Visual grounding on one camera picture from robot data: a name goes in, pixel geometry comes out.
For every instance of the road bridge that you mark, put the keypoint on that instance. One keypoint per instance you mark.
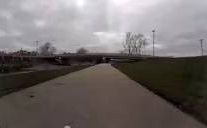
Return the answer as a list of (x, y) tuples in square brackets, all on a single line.
[(81, 57)]

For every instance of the bare tree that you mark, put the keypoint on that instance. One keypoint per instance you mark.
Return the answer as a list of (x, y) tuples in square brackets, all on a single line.
[(46, 49), (81, 50)]

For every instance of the grey concrete path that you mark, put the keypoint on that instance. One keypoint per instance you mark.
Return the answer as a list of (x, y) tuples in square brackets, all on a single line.
[(97, 96)]

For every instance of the bare trees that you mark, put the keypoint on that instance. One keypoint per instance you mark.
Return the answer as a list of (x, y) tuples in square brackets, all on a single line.
[(134, 43)]

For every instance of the tall light pole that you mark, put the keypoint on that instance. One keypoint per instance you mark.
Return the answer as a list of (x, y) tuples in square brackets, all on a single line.
[(153, 43), (201, 47)]

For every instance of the robot's own part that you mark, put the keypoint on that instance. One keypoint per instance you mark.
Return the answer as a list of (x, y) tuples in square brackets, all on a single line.
[(67, 126)]

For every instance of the grass verge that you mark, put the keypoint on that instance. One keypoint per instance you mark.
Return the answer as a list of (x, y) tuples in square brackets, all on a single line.
[(177, 80), (21, 81)]

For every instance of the pale side path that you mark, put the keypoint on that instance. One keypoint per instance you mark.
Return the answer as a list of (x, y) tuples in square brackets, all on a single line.
[(14, 73)]

